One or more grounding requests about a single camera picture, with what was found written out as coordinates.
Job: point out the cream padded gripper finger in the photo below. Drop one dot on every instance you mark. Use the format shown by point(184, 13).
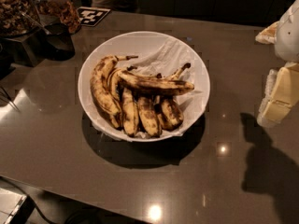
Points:
point(268, 35)
point(281, 94)

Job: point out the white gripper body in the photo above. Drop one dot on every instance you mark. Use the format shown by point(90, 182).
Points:
point(288, 34)

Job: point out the white bowl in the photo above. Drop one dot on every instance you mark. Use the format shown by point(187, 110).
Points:
point(102, 48)

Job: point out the right brown banana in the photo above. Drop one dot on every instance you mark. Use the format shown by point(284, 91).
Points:
point(168, 112)

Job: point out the centre brown spotted banana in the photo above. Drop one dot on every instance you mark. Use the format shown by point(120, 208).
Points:
point(148, 116)

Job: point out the large left curved banana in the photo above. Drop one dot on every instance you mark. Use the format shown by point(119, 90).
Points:
point(98, 83)

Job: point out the black scoop bowl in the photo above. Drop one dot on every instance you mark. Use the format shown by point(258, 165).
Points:
point(57, 44)

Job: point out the white paper liner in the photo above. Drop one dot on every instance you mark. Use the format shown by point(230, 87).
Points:
point(169, 55)

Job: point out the black white marker tag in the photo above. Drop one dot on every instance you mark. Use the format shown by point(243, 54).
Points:
point(91, 16)

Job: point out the glass jar of snacks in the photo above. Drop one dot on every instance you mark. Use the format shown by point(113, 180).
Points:
point(64, 10)

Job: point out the dark metal stand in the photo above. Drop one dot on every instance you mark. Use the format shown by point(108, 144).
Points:
point(25, 50)

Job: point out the glass jar of nuts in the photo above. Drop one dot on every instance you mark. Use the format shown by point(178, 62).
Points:
point(16, 17)

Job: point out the white box on floor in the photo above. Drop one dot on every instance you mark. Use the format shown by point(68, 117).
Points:
point(11, 207)

